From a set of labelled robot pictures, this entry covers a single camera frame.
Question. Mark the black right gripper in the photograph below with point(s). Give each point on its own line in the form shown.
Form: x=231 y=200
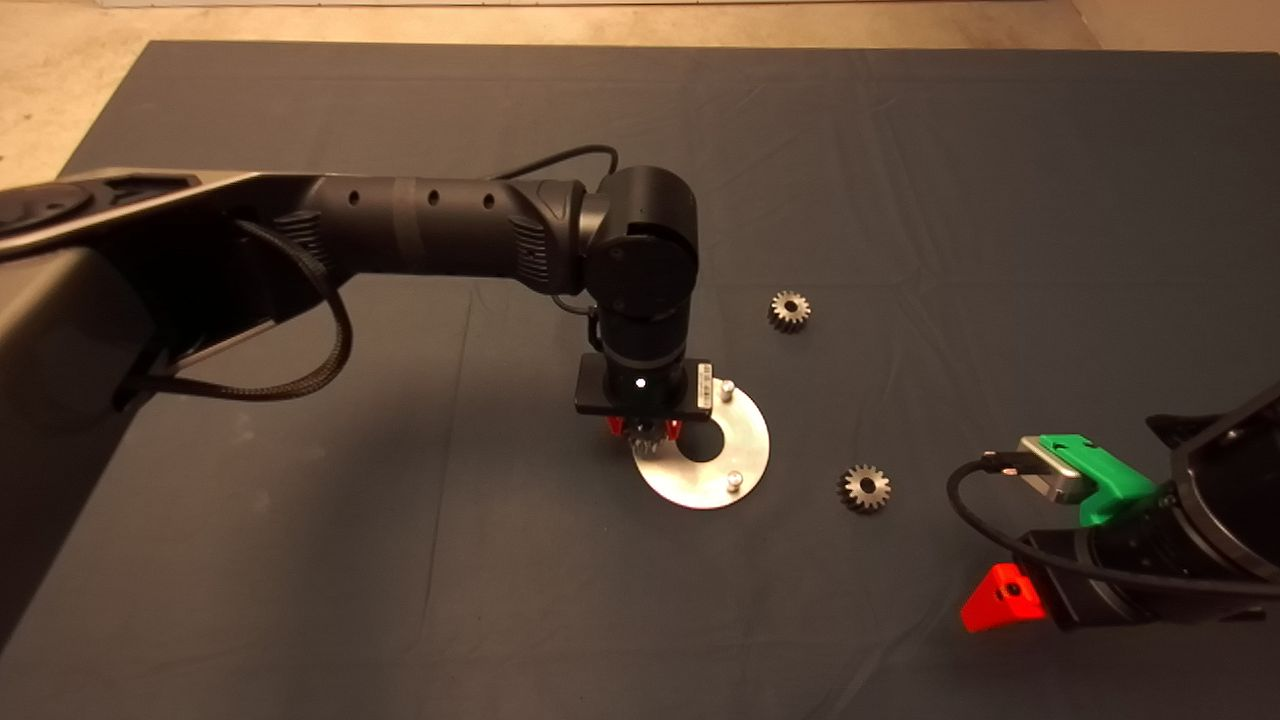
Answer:
x=1068 y=587

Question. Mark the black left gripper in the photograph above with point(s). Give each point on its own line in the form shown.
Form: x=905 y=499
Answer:
x=598 y=388

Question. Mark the small steel planetary gear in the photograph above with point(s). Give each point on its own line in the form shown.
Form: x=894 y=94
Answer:
x=789 y=311
x=649 y=437
x=864 y=488

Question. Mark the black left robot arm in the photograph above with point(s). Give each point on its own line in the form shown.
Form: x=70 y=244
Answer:
x=430 y=235

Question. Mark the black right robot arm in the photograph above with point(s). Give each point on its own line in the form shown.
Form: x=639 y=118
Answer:
x=1225 y=500

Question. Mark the round metal carrier plate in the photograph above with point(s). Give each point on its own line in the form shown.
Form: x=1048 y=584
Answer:
x=715 y=480

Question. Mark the dark grey table cloth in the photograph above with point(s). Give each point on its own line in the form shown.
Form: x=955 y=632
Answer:
x=900 y=180

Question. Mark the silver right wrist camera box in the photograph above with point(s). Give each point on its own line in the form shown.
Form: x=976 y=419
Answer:
x=1049 y=469

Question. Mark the green right camera mount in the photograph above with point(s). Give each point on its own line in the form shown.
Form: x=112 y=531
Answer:
x=1112 y=482

